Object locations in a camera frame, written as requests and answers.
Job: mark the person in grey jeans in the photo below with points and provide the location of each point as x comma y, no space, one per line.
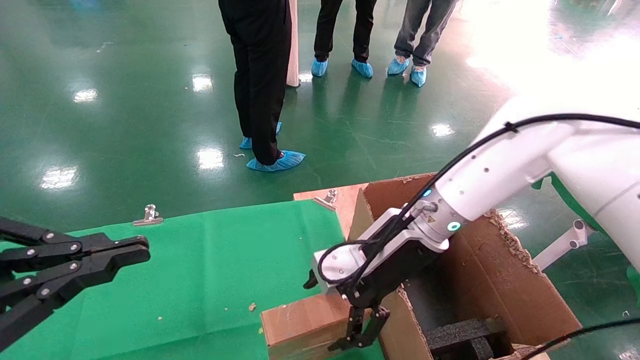
425,25

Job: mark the small brown cardboard box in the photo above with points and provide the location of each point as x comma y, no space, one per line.
300,325

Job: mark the silver binder clip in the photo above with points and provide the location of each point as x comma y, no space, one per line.
148,217
327,200

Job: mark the white metal bracket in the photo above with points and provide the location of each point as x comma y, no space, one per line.
565,245

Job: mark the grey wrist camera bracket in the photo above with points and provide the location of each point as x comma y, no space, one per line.
340,265

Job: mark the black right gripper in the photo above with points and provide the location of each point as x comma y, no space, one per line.
395,272

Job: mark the person in black trousers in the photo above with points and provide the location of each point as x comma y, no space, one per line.
362,25
260,75

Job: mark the blue shoe cover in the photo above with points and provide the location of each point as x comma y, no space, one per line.
398,66
320,67
246,142
362,68
419,76
277,161

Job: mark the large open brown carton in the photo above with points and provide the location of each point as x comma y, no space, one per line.
500,280

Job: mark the beige upright board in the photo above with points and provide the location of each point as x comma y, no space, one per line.
293,50

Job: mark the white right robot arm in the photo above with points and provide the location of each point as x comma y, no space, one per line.
500,175

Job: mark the black foam insert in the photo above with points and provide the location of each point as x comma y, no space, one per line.
460,332

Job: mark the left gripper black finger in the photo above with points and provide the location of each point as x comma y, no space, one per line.
75,242
100,267

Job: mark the green felt table cloth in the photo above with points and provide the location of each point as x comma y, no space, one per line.
200,260

